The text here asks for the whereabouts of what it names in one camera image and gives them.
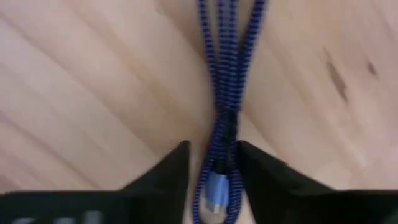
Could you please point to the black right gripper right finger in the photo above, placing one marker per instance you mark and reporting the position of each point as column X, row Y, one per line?
column 295, row 202

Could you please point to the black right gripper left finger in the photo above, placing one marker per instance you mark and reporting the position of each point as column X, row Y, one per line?
column 149, row 199

